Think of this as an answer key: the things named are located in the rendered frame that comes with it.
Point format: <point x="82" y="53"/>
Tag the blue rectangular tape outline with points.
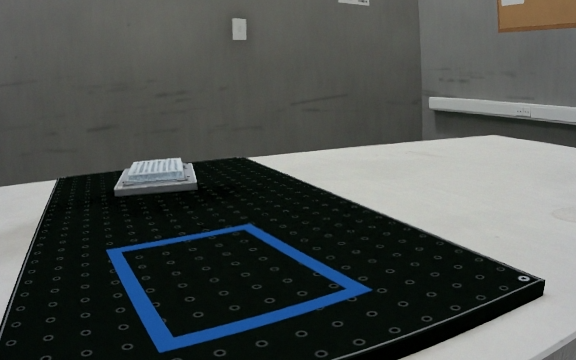
<point x="160" y="334"/>

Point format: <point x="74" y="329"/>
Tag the black perforated breadboard plate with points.
<point x="68" y="302"/>

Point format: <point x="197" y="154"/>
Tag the white well plate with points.
<point x="155" y="171"/>

